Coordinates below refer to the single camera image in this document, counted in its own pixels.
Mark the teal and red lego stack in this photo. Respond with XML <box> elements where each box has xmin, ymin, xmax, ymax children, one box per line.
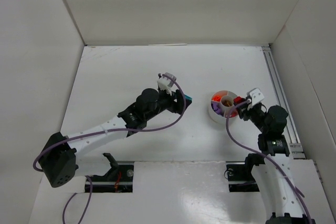
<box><xmin>184</xmin><ymin>95</ymin><xmax>192</xmax><ymax>103</ymax></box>

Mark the brown lego brick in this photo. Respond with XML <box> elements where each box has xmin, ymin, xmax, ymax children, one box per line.
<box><xmin>221</xmin><ymin>97</ymin><xmax>233</xmax><ymax>107</ymax></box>

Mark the white divided round container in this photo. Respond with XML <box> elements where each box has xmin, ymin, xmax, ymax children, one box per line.
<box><xmin>208</xmin><ymin>90</ymin><xmax>237</xmax><ymax>125</ymax></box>

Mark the purple lego block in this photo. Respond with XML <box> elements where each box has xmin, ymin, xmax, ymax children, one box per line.
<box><xmin>211</xmin><ymin>101</ymin><xmax>223</xmax><ymax>116</ymax></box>

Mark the orange round lego piece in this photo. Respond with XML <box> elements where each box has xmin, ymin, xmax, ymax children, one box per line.
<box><xmin>211</xmin><ymin>90</ymin><xmax>228</xmax><ymax>102</ymax></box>

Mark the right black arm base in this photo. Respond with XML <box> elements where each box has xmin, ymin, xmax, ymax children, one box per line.
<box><xmin>224</xmin><ymin>154</ymin><xmax>265</xmax><ymax>193</ymax></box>

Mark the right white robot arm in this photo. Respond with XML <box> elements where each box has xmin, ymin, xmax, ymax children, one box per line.
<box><xmin>234</xmin><ymin>97</ymin><xmax>315</xmax><ymax>223</ymax></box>

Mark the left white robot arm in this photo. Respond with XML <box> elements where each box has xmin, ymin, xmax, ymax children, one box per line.
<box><xmin>33</xmin><ymin>88</ymin><xmax>192</xmax><ymax>188</ymax></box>

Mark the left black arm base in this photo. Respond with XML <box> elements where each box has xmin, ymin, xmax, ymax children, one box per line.
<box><xmin>90</xmin><ymin>153</ymin><xmax>134</xmax><ymax>193</ymax></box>

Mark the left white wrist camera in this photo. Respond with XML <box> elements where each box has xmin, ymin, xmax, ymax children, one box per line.
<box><xmin>157</xmin><ymin>72</ymin><xmax>176</xmax><ymax>96</ymax></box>

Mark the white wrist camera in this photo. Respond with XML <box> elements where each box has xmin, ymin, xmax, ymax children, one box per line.
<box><xmin>157</xmin><ymin>72</ymin><xmax>176</xmax><ymax>96</ymax></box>
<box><xmin>246</xmin><ymin>88</ymin><xmax>265</xmax><ymax>110</ymax></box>

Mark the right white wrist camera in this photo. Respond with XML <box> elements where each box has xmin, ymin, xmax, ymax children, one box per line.
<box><xmin>246</xmin><ymin>88</ymin><xmax>265</xmax><ymax>110</ymax></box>

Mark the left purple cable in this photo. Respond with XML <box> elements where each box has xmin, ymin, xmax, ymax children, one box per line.
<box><xmin>32</xmin><ymin>72</ymin><xmax>188</xmax><ymax>224</ymax></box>

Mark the purple cable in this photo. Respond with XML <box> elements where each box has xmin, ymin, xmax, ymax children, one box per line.
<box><xmin>225</xmin><ymin>99</ymin><xmax>316</xmax><ymax>224</ymax></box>
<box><xmin>32</xmin><ymin>72</ymin><xmax>188</xmax><ymax>224</ymax></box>

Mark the aluminium rail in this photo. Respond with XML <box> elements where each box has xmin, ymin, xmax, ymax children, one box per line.
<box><xmin>261</xmin><ymin>46</ymin><xmax>306</xmax><ymax>159</ymax></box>

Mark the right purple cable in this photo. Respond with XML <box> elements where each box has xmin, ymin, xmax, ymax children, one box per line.
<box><xmin>225</xmin><ymin>99</ymin><xmax>316</xmax><ymax>224</ymax></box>

